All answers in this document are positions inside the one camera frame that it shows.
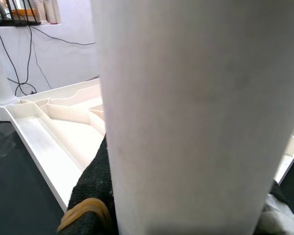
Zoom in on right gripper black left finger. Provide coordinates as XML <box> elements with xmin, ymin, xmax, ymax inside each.
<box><xmin>57</xmin><ymin>133</ymin><xmax>119</xmax><ymax>235</ymax></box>

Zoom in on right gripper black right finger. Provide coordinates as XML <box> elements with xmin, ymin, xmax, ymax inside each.
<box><xmin>268</xmin><ymin>180</ymin><xmax>291</xmax><ymax>206</ymax></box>

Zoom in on orange rubber band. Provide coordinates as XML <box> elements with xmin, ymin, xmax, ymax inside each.
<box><xmin>57</xmin><ymin>197</ymin><xmax>112</xmax><ymax>232</ymax></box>

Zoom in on black tablecloth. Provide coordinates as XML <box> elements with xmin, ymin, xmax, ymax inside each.
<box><xmin>0</xmin><ymin>121</ymin><xmax>294</xmax><ymax>235</ymax></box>

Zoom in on beige tall container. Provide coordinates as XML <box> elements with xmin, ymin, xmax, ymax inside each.
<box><xmin>44</xmin><ymin>0</ymin><xmax>61</xmax><ymax>24</ymax></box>
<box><xmin>34</xmin><ymin>0</ymin><xmax>46</xmax><ymax>23</ymax></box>

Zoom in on black wall power cable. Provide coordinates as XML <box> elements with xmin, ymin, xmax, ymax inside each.
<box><xmin>0</xmin><ymin>24</ymin><xmax>98</xmax><ymax>96</ymax></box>

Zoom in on black wire rack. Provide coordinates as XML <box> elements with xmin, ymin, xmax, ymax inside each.
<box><xmin>1</xmin><ymin>0</ymin><xmax>42</xmax><ymax>26</ymax></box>

